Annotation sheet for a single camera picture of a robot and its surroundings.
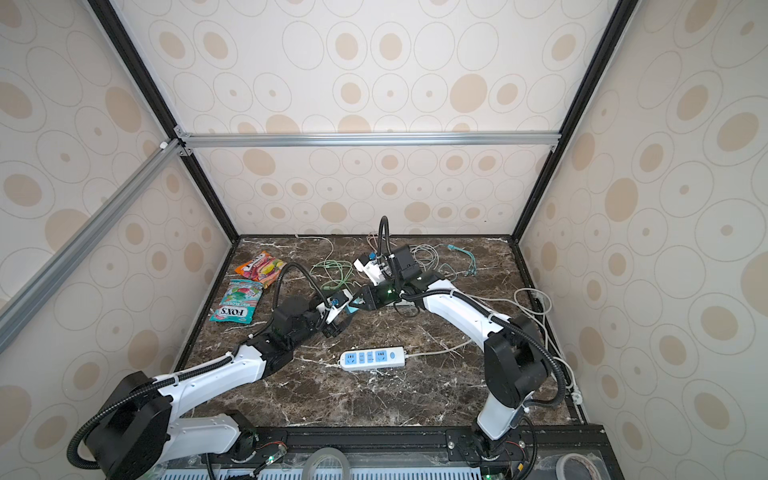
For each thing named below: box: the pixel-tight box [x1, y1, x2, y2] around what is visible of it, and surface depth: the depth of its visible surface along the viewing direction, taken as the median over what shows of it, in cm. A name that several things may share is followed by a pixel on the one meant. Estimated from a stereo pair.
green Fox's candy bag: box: [209, 279, 263, 325], surface depth 99 cm
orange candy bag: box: [235, 251, 287, 288], surface depth 108 cm
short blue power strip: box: [339, 347, 405, 371], surface depth 87 cm
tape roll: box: [556, 453, 602, 480], surface depth 71 cm
